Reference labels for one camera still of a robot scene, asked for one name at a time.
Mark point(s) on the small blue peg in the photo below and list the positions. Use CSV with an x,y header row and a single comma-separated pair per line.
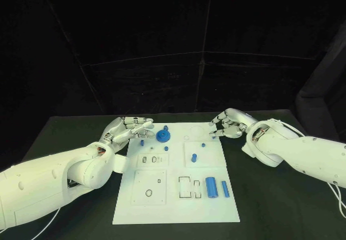
x,y
167,128

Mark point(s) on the oblong blue peg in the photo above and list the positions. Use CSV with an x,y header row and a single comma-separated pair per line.
x,y
194,158

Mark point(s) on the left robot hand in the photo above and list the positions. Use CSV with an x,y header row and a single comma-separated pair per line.
x,y
119,129

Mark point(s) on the thin long blue cylinder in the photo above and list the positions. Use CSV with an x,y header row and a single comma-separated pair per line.
x,y
226,189

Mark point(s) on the white task board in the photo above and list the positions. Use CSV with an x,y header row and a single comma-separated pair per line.
x,y
175,210

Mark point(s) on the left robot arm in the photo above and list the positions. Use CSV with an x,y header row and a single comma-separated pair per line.
x,y
41,183

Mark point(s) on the thick long blue cylinder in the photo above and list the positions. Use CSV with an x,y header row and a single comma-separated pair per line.
x,y
211,187

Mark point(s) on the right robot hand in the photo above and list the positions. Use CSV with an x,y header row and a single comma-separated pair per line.
x,y
239,117

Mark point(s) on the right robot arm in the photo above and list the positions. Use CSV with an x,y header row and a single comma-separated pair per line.
x,y
304,153

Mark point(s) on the blue gear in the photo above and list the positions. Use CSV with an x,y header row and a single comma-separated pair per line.
x,y
164,136

